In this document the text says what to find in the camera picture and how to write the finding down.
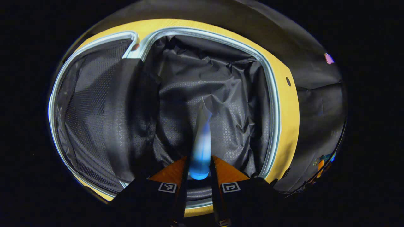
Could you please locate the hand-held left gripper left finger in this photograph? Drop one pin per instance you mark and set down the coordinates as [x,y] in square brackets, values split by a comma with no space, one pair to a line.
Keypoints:
[183,195]

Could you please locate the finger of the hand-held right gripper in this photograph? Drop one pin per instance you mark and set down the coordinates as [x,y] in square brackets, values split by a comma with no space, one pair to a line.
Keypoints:
[320,167]

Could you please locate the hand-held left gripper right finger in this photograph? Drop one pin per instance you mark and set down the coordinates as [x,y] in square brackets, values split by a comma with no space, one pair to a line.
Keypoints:
[216,195]

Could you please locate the white blue squeeze tube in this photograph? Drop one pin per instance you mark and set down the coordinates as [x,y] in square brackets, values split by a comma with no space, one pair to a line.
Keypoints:
[201,148]

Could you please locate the pale mint suitcase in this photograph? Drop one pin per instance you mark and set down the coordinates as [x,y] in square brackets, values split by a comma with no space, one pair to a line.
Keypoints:
[221,94]

